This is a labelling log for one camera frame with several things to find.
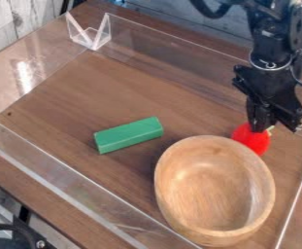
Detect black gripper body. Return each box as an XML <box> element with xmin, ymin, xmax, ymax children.
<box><xmin>231</xmin><ymin>60</ymin><xmax>302</xmax><ymax>132</ymax></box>

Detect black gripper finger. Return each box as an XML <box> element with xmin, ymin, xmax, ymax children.
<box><xmin>250</xmin><ymin>105</ymin><xmax>276</xmax><ymax>132</ymax></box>
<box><xmin>245</xmin><ymin>98</ymin><xmax>257</xmax><ymax>125</ymax></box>

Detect red toy strawberry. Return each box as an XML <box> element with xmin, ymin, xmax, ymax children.
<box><xmin>230</xmin><ymin>123</ymin><xmax>271</xmax><ymax>156</ymax></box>

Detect wooden bowl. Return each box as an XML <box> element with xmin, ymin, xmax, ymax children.
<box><xmin>154</xmin><ymin>135</ymin><xmax>275</xmax><ymax>247</ymax></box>

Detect green rectangular block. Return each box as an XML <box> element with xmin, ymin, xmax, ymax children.
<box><xmin>93</xmin><ymin>117</ymin><xmax>163</xmax><ymax>154</ymax></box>

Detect black clamp under table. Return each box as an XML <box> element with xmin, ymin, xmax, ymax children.
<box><xmin>0</xmin><ymin>210</ymin><xmax>57</xmax><ymax>249</ymax></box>

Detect clear acrylic back wall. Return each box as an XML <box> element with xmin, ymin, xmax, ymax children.
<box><xmin>107</xmin><ymin>14</ymin><xmax>249</xmax><ymax>112</ymax></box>

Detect clear acrylic wall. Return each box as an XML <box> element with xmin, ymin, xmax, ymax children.
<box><xmin>107</xmin><ymin>14</ymin><xmax>249</xmax><ymax>112</ymax></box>
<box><xmin>0</xmin><ymin>110</ymin><xmax>202</xmax><ymax>249</ymax></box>

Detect clear acrylic corner bracket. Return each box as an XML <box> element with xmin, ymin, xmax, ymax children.
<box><xmin>65</xmin><ymin>13</ymin><xmax>111</xmax><ymax>51</ymax></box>

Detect clear acrylic front wall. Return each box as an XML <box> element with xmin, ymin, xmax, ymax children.
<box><xmin>0</xmin><ymin>110</ymin><xmax>202</xmax><ymax>249</ymax></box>

